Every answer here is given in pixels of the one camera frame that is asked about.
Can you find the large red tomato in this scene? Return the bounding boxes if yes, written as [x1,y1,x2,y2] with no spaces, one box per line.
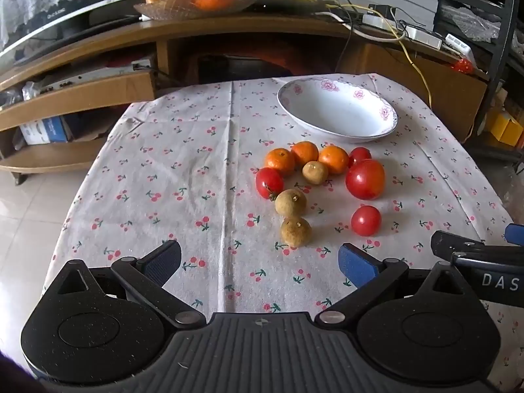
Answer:
[345,159,386,200]

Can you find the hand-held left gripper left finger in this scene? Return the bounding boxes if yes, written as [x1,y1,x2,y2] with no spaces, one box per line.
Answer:
[41,239,207,330]

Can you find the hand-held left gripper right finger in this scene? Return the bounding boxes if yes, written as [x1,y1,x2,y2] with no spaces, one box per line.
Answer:
[313,243,484,329]

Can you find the orange mandarin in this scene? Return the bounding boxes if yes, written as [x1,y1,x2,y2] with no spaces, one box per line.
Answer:
[291,141,319,167]
[318,145,350,175]
[264,148,296,177]

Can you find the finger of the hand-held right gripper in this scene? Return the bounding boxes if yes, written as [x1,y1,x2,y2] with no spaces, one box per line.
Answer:
[505,223,524,247]
[431,230,524,260]

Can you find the brown cardboard box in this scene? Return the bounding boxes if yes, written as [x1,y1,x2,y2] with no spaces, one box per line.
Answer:
[340,43,489,142]

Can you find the silver media player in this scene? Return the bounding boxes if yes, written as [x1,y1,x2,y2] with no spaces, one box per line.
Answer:
[25,59,158,96]

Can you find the clear plastic bag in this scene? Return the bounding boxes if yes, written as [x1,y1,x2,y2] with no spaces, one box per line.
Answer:
[501,178,524,215]

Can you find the white adapter box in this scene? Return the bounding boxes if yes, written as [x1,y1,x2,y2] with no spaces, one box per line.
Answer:
[404,25,443,48]

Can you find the yellow boxes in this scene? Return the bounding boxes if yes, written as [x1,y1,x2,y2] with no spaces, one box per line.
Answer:
[485,108,524,147]

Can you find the oblong red tomato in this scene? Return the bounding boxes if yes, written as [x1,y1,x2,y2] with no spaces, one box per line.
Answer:
[348,147,372,168]

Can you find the wooden television stand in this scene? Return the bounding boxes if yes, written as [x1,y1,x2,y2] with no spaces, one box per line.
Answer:
[0,10,490,185]

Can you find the glass fruit dish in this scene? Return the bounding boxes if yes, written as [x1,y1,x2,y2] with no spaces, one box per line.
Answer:
[134,0,263,21]

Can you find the small round red tomato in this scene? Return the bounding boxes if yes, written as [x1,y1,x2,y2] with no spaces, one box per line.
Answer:
[351,205,382,237]

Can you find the cherry print tablecloth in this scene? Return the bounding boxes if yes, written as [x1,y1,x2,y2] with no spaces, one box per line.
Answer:
[41,73,524,391]

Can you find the white power strip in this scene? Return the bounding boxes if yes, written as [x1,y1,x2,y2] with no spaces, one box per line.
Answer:
[362,14,396,30]

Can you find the white floral bowl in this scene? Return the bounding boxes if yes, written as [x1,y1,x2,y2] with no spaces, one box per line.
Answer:
[277,77,399,143]

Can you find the black metal rack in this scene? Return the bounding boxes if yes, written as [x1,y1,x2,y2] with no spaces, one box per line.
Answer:
[433,0,524,160]

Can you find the red tomato with stem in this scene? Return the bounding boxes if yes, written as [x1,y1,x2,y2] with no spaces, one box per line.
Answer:
[255,167,285,201]

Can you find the yellow cable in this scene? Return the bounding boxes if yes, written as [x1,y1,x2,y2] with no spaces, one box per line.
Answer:
[262,0,435,108]

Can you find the brown longan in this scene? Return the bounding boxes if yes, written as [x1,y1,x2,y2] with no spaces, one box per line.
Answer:
[302,160,329,186]
[280,216,312,249]
[274,188,308,216]

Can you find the black padded seat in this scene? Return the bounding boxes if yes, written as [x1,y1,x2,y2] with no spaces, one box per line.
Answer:
[196,53,297,84]

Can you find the blue and white box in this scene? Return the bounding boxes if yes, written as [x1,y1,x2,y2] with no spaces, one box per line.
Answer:
[20,115,68,145]

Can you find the black power cable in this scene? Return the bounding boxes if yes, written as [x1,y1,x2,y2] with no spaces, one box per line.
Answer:
[152,67,183,83]

